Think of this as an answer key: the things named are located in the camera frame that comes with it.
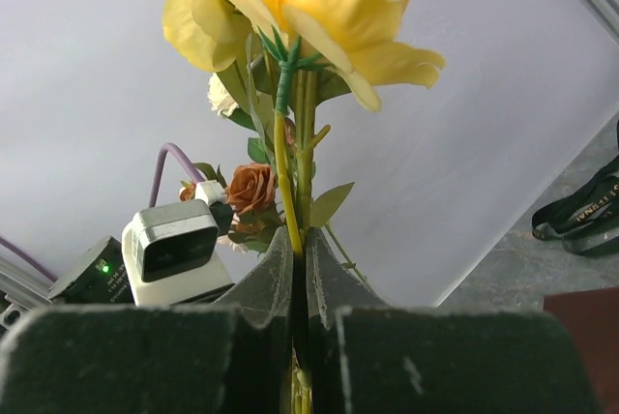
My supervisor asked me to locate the yellow rose stem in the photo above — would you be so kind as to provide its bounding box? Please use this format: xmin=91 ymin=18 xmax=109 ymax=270
xmin=158 ymin=0 xmax=446 ymax=414

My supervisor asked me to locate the black ribbon gold lettering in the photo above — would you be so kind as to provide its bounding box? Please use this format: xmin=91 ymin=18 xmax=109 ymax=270
xmin=530 ymin=118 xmax=619 ymax=256

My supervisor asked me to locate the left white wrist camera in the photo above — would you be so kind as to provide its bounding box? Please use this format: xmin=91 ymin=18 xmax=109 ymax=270
xmin=121 ymin=181 xmax=233 ymax=307

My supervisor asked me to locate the dark red wrapping paper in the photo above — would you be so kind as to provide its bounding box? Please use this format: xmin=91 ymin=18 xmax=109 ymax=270
xmin=543 ymin=287 xmax=618 ymax=413

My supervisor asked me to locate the brown rose stem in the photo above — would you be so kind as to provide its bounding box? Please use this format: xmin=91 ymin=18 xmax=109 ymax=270
xmin=195 ymin=163 xmax=285 ymax=254

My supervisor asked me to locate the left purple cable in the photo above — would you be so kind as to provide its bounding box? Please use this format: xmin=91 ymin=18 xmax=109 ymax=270
xmin=0 ymin=142 xmax=207 ymax=284

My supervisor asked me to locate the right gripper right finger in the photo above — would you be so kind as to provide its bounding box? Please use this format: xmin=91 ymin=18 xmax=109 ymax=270
xmin=306 ymin=230 xmax=602 ymax=413

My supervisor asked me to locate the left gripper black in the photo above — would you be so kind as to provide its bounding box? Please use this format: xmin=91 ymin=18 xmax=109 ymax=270
xmin=47 ymin=236 xmax=127 ymax=304

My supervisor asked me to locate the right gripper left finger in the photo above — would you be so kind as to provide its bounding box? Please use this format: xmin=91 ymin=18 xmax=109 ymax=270
xmin=1 ymin=228 xmax=293 ymax=413

